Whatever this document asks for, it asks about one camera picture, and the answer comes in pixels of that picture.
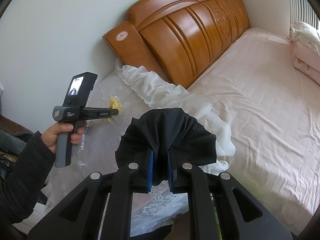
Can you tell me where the left forearm black sleeve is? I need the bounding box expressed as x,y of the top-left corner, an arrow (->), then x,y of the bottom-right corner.
1,132 -> 55,224

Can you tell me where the green mesh trash basket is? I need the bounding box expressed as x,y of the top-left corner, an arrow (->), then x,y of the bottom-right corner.
213,178 -> 263,239

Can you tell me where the person's left hand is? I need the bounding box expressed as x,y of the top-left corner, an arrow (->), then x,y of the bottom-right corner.
40,120 -> 89,155

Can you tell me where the yellow crumpled wrapper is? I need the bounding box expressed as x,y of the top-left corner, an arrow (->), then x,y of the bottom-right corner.
107,96 -> 122,122

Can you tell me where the clear plastic bottle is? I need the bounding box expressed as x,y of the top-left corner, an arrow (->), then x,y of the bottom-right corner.
75,120 -> 93,169

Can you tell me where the black cloth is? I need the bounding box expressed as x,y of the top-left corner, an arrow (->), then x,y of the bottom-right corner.
115,108 -> 217,186

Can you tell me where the white lace cover cloth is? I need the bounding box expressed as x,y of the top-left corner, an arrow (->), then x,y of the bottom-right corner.
43,61 -> 235,237

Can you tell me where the wooden bed headboard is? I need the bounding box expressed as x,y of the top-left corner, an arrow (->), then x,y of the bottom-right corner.
103,0 -> 250,88

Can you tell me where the pink bed sheet mattress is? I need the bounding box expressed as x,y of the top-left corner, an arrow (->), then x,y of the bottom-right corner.
189,28 -> 319,235

